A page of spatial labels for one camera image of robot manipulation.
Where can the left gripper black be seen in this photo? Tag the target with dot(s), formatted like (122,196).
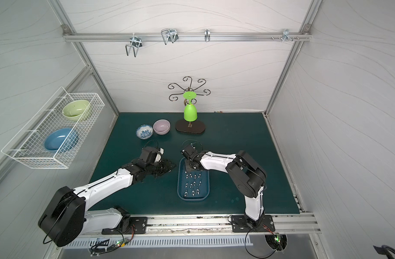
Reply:
(159,167)

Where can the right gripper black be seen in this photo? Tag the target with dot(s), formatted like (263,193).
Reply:
(188,161)

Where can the teal plastic storage box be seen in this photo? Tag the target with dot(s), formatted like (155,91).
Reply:
(193,186)

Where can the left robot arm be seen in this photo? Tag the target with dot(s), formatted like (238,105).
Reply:
(69,214)

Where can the green plastic goblet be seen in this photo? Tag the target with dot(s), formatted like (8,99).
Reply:
(190,111)

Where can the pink bowl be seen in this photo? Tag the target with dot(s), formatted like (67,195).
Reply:
(162,127)

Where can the green table mat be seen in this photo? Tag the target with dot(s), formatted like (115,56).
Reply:
(226,133)

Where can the blue patterned small bowl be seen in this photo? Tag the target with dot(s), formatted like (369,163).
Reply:
(144,131)

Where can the white ventilation grille strip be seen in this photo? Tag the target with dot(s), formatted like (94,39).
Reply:
(166,241)

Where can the light green bowl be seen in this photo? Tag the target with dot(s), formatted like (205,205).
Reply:
(78,110)

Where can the metal double hook middle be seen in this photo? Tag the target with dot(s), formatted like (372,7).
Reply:
(169,35)

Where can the metal double hook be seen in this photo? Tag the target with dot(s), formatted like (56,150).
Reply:
(135,43)
(169,35)

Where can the small metal hook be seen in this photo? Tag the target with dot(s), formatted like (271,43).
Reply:
(207,35)

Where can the metal double hook left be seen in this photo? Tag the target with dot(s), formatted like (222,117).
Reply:
(135,43)

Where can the black cooling fan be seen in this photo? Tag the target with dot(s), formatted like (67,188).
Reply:
(277,242)

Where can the metal hook right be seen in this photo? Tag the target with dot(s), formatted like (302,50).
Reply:
(285,37)

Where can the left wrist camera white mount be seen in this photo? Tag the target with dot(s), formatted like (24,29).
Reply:
(158,155)

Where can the white wire wall basket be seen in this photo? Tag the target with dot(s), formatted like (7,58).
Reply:
(27,146)

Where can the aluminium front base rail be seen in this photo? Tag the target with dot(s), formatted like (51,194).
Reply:
(222,224)

